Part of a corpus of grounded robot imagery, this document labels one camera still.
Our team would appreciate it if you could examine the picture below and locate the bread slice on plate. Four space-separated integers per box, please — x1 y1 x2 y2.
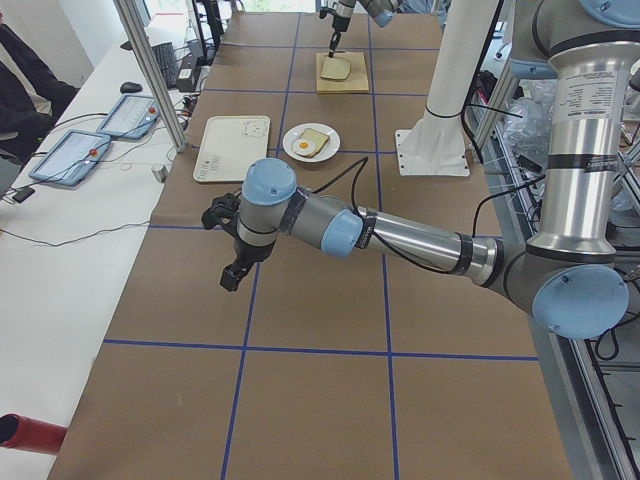
297 128 330 158

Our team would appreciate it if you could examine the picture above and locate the seated person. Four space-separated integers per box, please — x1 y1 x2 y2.
1 23 79 165

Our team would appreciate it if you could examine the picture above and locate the aluminium frame post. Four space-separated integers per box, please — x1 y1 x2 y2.
114 0 187 153

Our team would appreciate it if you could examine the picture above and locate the blue teach pendant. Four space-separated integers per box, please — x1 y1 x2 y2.
96 94 160 140
28 130 111 187

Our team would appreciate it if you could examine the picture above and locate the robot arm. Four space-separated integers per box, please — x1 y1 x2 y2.
319 0 401 58
202 1 639 339

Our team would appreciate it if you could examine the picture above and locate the black keyboard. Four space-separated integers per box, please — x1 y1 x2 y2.
151 42 178 89

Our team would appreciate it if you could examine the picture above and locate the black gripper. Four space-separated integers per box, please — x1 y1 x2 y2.
328 14 351 58
220 234 273 292

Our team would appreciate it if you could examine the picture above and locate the blue teach pendant far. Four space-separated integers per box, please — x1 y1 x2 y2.
96 94 160 140

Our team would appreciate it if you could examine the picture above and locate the blue teach pendant near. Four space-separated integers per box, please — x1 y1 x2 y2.
28 130 111 187

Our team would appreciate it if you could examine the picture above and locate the black computer mouse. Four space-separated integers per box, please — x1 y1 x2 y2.
120 81 143 94

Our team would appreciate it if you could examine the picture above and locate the fried egg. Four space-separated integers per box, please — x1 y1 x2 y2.
292 139 315 155

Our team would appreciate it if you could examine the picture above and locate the red cylinder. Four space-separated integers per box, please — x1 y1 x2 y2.
1 413 67 455

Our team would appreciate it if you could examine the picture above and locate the wooden cutting board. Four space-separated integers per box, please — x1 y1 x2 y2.
316 52 370 94

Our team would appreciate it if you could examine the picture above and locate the cream bear serving tray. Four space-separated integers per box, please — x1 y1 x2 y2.
193 115 271 183

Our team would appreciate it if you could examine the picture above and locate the small metal cylinder weight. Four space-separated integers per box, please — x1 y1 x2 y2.
151 165 168 183

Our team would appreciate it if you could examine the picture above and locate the white round plate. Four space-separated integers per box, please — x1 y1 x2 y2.
282 123 340 162

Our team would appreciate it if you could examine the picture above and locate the bread slice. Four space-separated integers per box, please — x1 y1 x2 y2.
320 56 351 81
297 128 330 158

